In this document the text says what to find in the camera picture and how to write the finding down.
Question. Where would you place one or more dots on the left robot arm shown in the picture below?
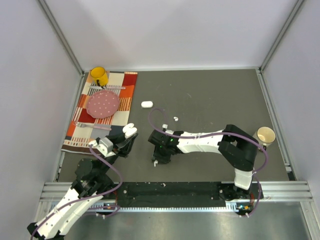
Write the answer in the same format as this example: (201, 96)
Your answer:
(91, 185)

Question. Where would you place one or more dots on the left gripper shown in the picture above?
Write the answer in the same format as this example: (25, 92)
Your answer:
(123, 148)

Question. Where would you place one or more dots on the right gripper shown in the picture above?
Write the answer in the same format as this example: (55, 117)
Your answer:
(162, 159)

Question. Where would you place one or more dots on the white charging case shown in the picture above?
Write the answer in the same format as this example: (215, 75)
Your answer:
(146, 104)
(129, 130)

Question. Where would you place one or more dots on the yellow mug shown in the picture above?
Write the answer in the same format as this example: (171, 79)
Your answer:
(99, 75)

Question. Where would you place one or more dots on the pink polka dot plate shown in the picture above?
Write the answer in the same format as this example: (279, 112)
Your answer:
(102, 104)

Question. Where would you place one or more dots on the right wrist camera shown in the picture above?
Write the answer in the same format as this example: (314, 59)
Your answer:
(166, 128)

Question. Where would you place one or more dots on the patchwork orange placemat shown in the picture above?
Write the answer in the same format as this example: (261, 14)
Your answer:
(77, 138)

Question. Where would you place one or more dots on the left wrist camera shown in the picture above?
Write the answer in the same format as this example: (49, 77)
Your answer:
(104, 146)

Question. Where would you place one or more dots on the white cable duct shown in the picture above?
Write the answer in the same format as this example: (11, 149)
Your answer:
(232, 207)

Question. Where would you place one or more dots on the cream dotted mug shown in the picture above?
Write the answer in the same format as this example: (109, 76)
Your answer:
(265, 136)

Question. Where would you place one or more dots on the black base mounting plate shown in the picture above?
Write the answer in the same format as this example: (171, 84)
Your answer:
(180, 194)

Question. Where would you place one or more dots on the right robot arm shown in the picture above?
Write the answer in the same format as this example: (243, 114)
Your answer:
(236, 146)

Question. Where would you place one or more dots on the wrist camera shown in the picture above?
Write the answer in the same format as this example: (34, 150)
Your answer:
(166, 128)
(104, 146)

